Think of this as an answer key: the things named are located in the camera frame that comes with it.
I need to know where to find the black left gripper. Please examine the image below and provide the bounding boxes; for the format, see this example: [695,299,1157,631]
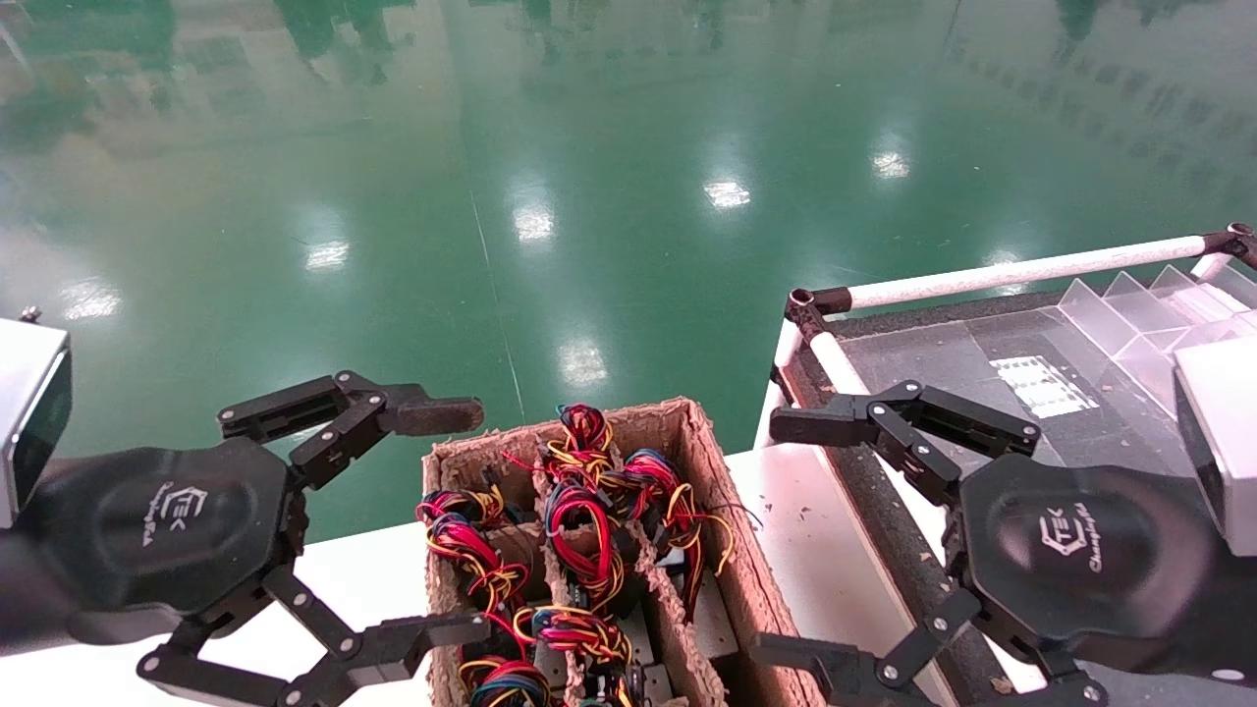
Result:
[0,437,492,707]

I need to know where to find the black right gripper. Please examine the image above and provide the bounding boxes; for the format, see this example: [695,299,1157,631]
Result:
[957,454,1257,688]

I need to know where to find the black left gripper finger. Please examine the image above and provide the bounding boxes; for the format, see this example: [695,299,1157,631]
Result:
[218,370,485,490]

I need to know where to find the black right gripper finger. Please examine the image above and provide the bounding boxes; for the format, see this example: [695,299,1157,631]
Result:
[769,380,1042,507]
[751,587,1111,707]

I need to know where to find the silver power supply coloured wires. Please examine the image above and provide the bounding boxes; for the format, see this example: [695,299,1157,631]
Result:
[503,403,629,487]
[457,656,553,707]
[619,450,681,507]
[543,479,634,615]
[414,488,531,615]
[643,476,762,669]
[511,604,639,679]

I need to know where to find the white cart leg pipe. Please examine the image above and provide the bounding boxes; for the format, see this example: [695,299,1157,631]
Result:
[754,322,798,449]

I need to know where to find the brown cardboard box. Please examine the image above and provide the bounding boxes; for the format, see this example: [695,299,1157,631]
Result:
[420,396,826,707]

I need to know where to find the black pipe corner joint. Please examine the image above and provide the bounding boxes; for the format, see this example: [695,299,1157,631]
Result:
[1203,222,1257,271]
[783,285,853,345]

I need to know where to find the black cart deck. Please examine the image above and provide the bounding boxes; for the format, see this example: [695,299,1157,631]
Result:
[771,295,993,707]

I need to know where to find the clear acrylic divider grid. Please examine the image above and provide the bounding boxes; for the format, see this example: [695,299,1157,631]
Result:
[1059,263,1257,413]

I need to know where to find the conveyor tray with white frame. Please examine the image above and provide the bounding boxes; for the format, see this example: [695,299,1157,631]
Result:
[840,263,1257,492]

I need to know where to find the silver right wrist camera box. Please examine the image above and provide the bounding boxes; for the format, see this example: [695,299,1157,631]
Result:
[1174,334,1257,559]

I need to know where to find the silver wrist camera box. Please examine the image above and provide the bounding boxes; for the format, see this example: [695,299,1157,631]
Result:
[0,306,73,531]
[1174,334,1257,559]

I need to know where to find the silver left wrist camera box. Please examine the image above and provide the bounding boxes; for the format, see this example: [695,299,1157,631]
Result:
[0,306,73,531]

